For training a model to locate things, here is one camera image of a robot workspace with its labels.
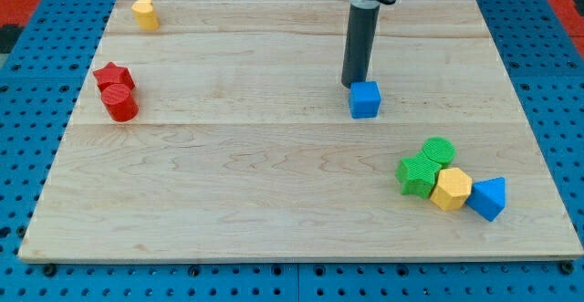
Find blue triangle block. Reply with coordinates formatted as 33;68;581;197
465;177;506;222

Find yellow hexagon block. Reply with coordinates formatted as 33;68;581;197
430;168;473;211

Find green cylinder block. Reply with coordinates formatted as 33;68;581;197
422;137;456;168

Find green star block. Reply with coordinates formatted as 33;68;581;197
395;151;442;199

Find red cylinder block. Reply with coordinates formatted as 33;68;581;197
101;84;139;122

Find blue cube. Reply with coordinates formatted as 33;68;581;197
349;81;381;119

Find wooden board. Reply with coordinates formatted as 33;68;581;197
18;0;583;264

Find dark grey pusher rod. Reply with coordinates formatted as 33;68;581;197
341;5;380;89

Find red star block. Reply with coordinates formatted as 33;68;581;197
92;62;135;92

